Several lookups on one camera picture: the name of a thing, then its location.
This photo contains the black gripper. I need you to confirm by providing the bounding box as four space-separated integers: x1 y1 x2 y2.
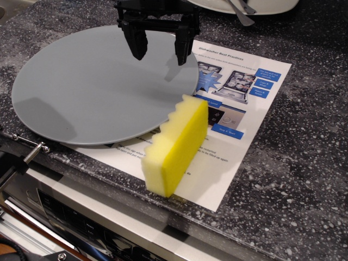
114 0 200 66

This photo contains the yellow sponge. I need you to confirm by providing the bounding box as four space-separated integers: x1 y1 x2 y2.
141 95 208 197

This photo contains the grey round plate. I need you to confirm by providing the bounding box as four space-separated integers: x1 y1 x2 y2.
11 26 199 145

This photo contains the white bowl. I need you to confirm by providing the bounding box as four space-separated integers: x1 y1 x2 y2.
187 0 300 16

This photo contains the metal spoon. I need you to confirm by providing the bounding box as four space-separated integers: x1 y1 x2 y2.
227 0 254 27

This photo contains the laminated dishwasher instruction sheet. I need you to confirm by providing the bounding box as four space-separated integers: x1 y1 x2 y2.
73 34 293 213

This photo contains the stainless steel sink edge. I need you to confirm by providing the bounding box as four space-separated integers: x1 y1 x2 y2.
0 0 37 26

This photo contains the black clamp with metal screw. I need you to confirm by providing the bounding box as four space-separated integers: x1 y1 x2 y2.
1 134 51 192

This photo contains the stainless steel dishwasher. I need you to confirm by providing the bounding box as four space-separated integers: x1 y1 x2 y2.
2 166 267 260

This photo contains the metal cutlery handle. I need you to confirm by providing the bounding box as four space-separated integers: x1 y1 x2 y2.
239 0 257 15

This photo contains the black bracket with screw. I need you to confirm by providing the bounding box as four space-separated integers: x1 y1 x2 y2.
43 251 80 261

